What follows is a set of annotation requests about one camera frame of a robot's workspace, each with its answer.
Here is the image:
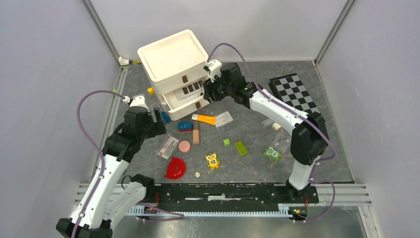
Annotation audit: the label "white corner block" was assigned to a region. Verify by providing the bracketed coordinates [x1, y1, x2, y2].
[118, 57, 131, 67]

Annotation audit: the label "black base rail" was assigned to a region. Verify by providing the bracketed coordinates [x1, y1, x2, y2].
[142, 182, 319, 212]

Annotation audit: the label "pink round sponge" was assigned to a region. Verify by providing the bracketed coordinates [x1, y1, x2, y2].
[178, 140, 191, 153]

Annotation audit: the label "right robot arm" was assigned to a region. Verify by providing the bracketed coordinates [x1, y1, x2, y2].
[203, 60, 328, 202]

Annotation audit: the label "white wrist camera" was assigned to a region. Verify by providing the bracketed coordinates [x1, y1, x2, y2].
[122, 94, 150, 112]
[203, 59, 222, 82]

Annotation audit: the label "clear plastic bag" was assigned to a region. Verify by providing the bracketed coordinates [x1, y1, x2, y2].
[271, 128, 292, 154]

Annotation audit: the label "lime green flat brick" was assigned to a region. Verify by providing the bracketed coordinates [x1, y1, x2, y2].
[234, 141, 248, 156]

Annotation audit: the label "white three-drawer organizer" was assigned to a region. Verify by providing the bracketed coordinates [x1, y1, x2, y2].
[137, 29, 208, 120]

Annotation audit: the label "yellow small cube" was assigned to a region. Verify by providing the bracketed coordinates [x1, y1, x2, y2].
[147, 87, 155, 95]

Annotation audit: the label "red arch brick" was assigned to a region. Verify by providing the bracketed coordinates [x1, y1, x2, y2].
[164, 157, 187, 179]

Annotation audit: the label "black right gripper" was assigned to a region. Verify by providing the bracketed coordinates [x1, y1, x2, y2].
[202, 71, 234, 105]

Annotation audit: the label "beige foundation bottle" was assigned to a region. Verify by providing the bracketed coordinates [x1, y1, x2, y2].
[192, 121, 200, 145]

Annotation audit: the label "black grey chessboard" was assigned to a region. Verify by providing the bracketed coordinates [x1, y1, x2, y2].
[268, 73, 320, 114]

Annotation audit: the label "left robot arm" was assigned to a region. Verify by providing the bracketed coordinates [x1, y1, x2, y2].
[56, 106, 166, 238]

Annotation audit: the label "orange cream tube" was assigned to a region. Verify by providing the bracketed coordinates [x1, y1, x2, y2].
[191, 114, 216, 125]

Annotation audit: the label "blue flat brick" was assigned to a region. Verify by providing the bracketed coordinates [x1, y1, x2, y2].
[161, 112, 171, 124]

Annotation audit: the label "yellow owl brick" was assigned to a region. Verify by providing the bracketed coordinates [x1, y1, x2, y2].
[205, 153, 220, 170]

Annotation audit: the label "false eyelash case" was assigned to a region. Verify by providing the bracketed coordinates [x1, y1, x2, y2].
[156, 134, 180, 160]

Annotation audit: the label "beige small block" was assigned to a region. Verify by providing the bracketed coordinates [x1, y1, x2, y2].
[271, 123, 281, 131]

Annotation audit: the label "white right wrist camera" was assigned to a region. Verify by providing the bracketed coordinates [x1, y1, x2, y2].
[203, 59, 222, 82]

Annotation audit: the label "eyeshadow palette in drawer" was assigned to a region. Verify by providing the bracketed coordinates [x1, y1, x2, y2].
[173, 80, 203, 101]

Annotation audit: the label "clear packet white strips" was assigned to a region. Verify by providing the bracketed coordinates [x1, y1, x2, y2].
[215, 111, 233, 128]

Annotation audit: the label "small glass bottle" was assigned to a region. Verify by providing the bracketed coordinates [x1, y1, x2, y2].
[261, 119, 274, 128]

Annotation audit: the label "blue red duplo brick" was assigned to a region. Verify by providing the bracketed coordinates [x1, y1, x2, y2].
[177, 121, 193, 132]

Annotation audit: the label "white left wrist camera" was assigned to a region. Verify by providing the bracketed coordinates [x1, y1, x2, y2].
[122, 94, 150, 112]

